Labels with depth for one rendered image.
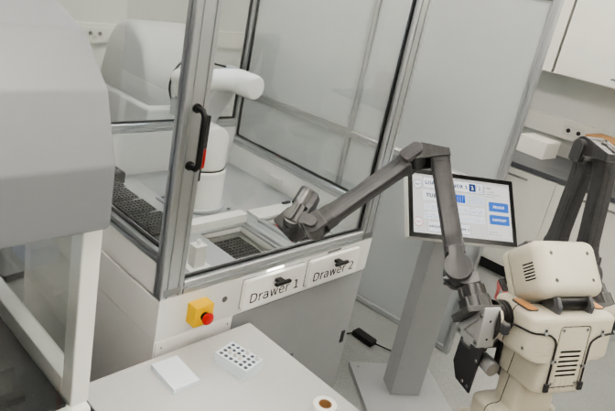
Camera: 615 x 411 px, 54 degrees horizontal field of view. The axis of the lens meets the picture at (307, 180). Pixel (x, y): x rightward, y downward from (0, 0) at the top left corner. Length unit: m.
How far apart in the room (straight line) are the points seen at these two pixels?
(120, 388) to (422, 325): 1.61
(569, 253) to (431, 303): 1.31
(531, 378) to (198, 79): 1.17
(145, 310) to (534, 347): 1.11
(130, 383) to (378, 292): 2.29
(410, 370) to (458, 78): 1.54
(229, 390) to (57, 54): 1.06
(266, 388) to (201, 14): 1.08
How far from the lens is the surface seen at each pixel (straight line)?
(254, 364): 1.89
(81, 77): 1.24
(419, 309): 2.93
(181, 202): 1.71
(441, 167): 1.81
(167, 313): 1.89
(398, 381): 3.15
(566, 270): 1.70
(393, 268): 3.73
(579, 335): 1.75
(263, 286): 2.09
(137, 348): 2.03
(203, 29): 1.58
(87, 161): 1.21
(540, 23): 3.21
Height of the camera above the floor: 1.94
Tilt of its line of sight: 19 degrees down
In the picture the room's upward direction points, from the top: 12 degrees clockwise
